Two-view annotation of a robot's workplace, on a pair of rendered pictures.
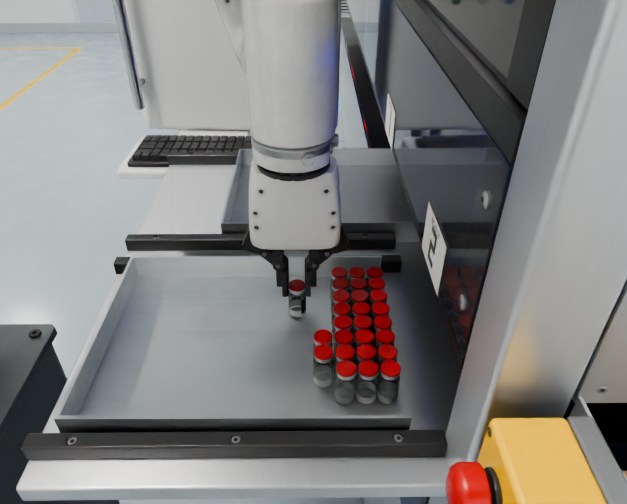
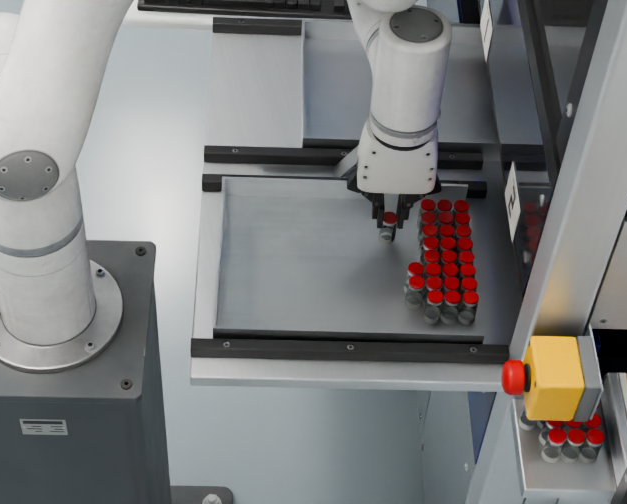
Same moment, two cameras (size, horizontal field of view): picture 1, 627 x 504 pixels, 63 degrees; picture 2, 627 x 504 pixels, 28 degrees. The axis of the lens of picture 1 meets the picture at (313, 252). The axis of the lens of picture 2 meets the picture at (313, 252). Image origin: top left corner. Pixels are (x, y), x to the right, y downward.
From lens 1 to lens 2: 1.07 m
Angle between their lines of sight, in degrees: 14
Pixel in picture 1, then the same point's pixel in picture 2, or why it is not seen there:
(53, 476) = (215, 369)
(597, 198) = (584, 229)
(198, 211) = (265, 110)
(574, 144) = (570, 208)
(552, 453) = (561, 355)
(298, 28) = (423, 65)
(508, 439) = (538, 347)
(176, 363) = (285, 285)
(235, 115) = not seen: outside the picture
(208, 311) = (303, 235)
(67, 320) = not seen: outside the picture
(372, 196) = (460, 95)
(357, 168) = not seen: hidden behind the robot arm
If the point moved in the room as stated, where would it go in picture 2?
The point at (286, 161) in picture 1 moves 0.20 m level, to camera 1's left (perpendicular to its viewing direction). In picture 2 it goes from (401, 139) to (234, 133)
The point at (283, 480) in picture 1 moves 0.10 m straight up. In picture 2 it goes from (386, 376) to (394, 328)
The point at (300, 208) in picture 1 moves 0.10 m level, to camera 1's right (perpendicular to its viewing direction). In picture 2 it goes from (405, 166) to (484, 168)
